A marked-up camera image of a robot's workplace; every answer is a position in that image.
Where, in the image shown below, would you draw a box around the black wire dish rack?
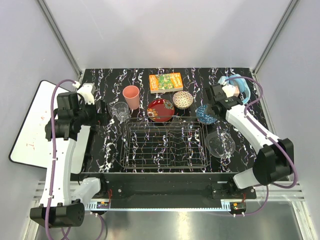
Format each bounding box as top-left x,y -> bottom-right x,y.
119,116 -> 211,172

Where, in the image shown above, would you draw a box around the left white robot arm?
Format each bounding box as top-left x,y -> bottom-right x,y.
30,91 -> 108,229

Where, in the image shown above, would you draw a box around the pink plastic cup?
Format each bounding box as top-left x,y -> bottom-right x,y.
122,85 -> 140,110

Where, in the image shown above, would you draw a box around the white board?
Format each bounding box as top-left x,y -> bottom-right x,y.
8,80 -> 56,168

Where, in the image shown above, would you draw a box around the red floral plate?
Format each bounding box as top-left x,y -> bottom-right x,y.
147,98 -> 175,122

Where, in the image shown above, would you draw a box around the blue patterned ceramic bowl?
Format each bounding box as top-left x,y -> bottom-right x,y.
195,105 -> 217,125

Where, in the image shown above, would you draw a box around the pink dice cube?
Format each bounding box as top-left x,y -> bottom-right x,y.
222,84 -> 240,98

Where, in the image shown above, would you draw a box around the orange green book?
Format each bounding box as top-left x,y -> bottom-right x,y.
149,72 -> 184,94

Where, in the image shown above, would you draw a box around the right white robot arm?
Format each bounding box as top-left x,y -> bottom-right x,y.
205,83 -> 298,199

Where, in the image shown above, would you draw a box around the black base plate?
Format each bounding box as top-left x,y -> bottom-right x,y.
79,172 -> 257,210

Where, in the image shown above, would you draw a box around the clear glass bowl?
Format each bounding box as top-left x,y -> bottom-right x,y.
205,130 -> 236,159

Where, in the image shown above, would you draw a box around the light blue headphones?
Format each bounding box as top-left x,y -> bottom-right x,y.
217,74 -> 251,105

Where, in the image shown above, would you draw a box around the clear drinking glass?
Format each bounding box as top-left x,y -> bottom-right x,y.
111,102 -> 130,123

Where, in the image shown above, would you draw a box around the brown patterned ceramic bowl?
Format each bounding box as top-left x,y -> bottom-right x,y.
172,91 -> 194,110

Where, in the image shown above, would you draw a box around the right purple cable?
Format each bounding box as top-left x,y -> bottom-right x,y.
207,76 -> 299,218

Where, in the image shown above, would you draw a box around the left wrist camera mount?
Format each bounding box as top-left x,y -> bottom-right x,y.
72,81 -> 96,105

